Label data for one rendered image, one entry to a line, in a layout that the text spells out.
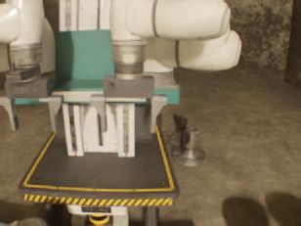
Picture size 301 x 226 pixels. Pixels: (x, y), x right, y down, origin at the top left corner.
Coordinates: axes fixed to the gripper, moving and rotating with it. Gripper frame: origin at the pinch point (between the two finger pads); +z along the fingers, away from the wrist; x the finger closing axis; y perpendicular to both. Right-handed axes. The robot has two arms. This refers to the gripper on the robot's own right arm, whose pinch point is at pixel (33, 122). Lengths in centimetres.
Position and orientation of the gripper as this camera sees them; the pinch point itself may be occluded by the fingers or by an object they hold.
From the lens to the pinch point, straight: 70.7
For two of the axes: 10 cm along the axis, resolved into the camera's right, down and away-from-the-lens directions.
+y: -0.9, -3.5, 9.3
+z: -0.3, 9.4, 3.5
